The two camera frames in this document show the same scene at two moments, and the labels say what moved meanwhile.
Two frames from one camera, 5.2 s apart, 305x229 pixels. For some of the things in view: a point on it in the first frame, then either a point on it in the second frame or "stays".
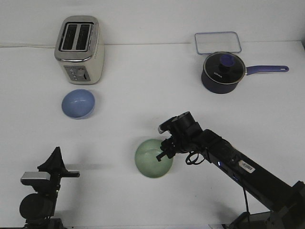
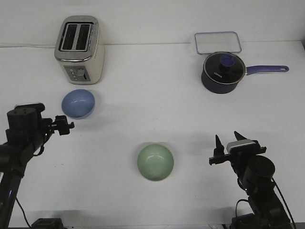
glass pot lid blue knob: [224, 68] stays
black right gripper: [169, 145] to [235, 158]
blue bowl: [78, 104] stays
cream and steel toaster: [80, 49] stays
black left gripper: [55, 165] to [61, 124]
